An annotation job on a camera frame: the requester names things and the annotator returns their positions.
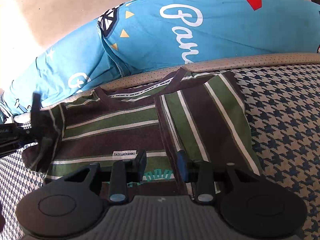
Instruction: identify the blue pillow with script print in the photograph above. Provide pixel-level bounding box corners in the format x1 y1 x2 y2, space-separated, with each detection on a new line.
97 0 320 77

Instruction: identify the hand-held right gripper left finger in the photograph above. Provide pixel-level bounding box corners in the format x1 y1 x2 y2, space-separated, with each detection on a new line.
59 150 148 203

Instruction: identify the houndstooth bed mat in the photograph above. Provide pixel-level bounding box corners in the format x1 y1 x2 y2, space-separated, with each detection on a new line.
0 52 320 240

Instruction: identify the blue pillow with star print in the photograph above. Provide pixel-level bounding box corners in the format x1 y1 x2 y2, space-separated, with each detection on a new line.
0 4 128 115

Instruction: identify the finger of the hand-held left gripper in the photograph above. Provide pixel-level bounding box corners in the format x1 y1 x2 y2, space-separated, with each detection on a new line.
25 91 55 147

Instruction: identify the green brown striped t-shirt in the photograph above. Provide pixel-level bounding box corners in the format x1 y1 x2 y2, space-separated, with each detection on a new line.
21 67 263 199

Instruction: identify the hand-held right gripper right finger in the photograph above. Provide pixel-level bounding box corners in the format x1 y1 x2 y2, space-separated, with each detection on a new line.
176 150 265 203

